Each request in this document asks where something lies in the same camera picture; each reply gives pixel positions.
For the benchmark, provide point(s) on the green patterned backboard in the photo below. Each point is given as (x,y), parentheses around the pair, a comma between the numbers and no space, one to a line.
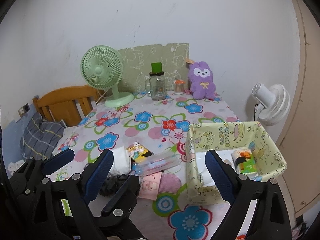
(137,65)

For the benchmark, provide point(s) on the purple plush bunny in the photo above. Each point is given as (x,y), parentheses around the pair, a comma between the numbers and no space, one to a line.
(201,81)

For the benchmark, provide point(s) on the grey plaid pillow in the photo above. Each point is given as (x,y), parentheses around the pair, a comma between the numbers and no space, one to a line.
(40,137)

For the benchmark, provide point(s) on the wall power socket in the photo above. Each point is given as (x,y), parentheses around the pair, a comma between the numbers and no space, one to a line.
(24,109)

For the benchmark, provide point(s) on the white standing fan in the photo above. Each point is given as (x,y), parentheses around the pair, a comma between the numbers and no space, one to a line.
(273,103)

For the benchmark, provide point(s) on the toothpick jar orange lid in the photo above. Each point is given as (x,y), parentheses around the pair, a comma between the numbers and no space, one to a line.
(179,87)

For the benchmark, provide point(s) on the glass mason jar mug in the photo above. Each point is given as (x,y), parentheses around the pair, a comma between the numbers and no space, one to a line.
(157,86)

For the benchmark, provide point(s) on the pink card packet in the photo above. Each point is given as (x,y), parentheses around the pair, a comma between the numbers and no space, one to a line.
(150,186)

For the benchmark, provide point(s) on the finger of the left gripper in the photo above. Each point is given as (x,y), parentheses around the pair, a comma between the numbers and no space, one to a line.
(30,182)
(124,200)

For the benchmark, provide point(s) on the yellow cartoon storage box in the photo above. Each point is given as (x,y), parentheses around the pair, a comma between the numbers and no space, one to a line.
(225,138)

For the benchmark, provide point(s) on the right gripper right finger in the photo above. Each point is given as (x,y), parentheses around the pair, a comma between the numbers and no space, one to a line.
(270,218)

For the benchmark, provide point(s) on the crumpled grey white cloth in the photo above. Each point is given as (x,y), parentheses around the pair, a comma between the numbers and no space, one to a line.
(13,167)

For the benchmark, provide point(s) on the black plastic bag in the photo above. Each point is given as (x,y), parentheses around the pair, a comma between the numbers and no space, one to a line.
(112,184)

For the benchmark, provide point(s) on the floral tablecloth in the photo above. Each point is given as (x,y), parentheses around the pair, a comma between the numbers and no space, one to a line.
(159,126)

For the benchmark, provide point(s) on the green orange tissue pack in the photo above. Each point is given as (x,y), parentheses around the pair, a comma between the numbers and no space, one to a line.
(244,162)

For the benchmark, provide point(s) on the white face mask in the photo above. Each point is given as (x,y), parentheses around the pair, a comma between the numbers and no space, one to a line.
(121,162)

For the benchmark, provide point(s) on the beige door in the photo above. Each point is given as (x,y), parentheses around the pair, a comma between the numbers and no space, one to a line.
(299,139)

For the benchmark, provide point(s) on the green cup on jar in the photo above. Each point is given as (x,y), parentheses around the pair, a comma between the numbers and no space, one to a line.
(156,67)

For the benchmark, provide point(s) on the green desk fan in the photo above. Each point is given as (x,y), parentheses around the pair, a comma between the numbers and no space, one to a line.
(102,68)

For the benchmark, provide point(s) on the clear plastic pencil case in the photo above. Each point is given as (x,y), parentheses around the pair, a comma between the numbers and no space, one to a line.
(156,163)

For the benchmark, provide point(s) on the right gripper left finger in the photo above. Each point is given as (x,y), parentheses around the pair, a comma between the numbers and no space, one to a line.
(82,223)

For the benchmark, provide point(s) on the cartoon snack packet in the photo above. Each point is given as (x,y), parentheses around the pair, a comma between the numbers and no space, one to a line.
(137,152)

